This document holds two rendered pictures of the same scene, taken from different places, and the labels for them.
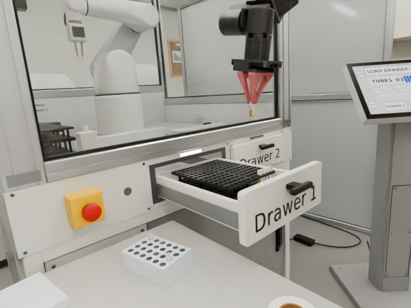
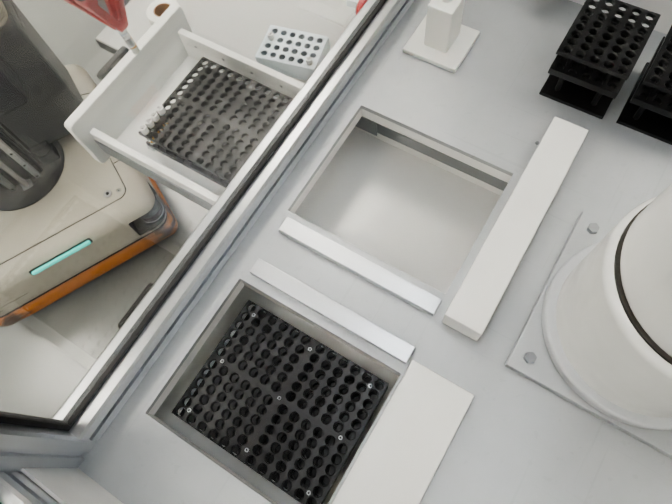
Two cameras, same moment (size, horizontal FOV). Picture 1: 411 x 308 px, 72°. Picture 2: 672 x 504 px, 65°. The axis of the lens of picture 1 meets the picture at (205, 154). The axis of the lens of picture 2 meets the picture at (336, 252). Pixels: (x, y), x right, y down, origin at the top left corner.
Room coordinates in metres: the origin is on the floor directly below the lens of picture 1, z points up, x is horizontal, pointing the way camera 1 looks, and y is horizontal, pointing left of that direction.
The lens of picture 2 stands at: (1.30, 0.02, 1.60)
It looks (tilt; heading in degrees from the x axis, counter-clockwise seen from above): 67 degrees down; 173
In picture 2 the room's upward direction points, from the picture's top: 12 degrees counter-clockwise
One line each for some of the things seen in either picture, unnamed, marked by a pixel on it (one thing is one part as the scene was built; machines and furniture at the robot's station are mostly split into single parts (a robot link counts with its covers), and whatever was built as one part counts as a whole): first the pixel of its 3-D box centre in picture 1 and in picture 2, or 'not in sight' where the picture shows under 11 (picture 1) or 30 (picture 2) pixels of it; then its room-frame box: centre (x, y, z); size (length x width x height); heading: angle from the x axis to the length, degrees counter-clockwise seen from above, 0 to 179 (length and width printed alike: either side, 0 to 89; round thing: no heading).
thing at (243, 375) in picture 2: not in sight; (283, 400); (1.18, -0.07, 0.87); 0.22 x 0.18 x 0.06; 40
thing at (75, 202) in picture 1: (85, 208); not in sight; (0.60, 0.28, 0.88); 0.07 x 0.05 x 0.07; 130
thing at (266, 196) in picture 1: (285, 198); not in sight; (0.58, -0.17, 0.87); 0.29 x 0.02 x 0.11; 130
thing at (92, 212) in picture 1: (90, 211); not in sight; (0.57, 0.26, 0.88); 0.04 x 0.03 x 0.04; 130
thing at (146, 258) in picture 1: (156, 258); not in sight; (0.53, 0.12, 0.78); 0.12 x 0.08 x 0.04; 53
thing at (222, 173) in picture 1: (221, 182); not in sight; (0.73, -0.04, 0.87); 0.22 x 0.18 x 0.06; 40
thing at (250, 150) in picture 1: (259, 153); not in sight; (1.03, -0.20, 0.87); 0.29 x 0.02 x 0.11; 130
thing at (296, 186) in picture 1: (296, 186); not in sight; (0.56, -0.19, 0.91); 0.07 x 0.04 x 0.01; 130
